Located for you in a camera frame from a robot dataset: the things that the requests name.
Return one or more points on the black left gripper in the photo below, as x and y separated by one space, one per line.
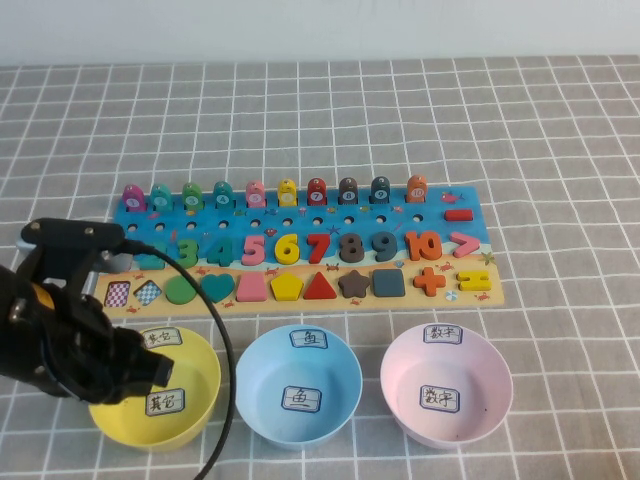
75 350

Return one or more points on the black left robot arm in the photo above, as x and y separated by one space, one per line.
15 350

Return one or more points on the yellow plastic bowl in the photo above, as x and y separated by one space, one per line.
150 430

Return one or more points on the green wooden circle piece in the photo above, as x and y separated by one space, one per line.
177 292

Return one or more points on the teal wooden heart piece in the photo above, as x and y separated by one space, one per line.
220 287

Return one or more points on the pink wooden trapezoid piece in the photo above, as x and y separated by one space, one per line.
251 289

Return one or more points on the light blue plastic bowl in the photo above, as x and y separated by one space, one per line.
300 360

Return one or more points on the yellow wooden pentagon piece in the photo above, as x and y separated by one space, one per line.
287 287

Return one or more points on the red wooden triangle piece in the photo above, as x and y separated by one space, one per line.
319 290

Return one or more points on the brown wooden star piece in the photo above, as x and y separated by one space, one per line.
353 284

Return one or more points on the wooden number puzzle board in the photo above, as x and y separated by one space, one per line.
350 220

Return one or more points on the dark blue wooden square piece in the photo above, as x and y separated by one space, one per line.
387 283

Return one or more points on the pink plastic bowl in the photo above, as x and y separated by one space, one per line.
445 365

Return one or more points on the teal wooden numeral 2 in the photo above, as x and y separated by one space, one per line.
150 264

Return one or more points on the green wooden numeral 3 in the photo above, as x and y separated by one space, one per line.
187 252

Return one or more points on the teal wooden numeral 4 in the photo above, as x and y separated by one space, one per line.
222 255

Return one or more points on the pink wooden numeral 5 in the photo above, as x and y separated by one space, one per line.
254 257

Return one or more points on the magenta fish peg number 1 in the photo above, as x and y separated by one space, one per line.
133 199

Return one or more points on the teal fish peg number 2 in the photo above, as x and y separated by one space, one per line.
161 198

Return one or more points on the green fish peg number 3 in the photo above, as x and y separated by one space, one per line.
191 196

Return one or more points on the yellow wooden numeral 6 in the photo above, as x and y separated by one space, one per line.
286 256

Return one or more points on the teal fish peg number 4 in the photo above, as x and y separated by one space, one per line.
223 195

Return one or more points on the pink fish peg number 5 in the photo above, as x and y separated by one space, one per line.
254 194

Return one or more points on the red wooden numeral 7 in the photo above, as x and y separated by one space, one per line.
319 241

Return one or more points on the yellow fish peg number 6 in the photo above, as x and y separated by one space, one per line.
286 194

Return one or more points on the brown wooden numeral 8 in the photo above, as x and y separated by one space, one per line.
351 256

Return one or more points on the red fish peg number 7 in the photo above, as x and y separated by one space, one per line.
316 192

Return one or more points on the brown fish peg number 8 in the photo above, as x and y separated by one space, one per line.
348 192

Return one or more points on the dark blue wooden numeral 9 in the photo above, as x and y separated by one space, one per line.
385 240

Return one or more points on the orange wooden numeral 10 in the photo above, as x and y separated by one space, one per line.
414 246

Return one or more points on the dark blue fish peg number 9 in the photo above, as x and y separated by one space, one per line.
380 191

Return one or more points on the orange wooden plus sign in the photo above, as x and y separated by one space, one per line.
429 281

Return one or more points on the grey checked tablecloth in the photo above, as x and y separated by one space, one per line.
320 125

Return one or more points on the orange fish peg number 10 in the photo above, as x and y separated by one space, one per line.
416 190

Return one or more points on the yellow wooden equals sign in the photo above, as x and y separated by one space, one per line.
472 276

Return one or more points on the pink wooden greater-than sign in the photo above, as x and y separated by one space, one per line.
470 244

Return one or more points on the red wooden minus sign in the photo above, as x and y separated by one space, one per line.
458 214

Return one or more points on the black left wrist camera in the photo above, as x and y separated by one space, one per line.
70 232

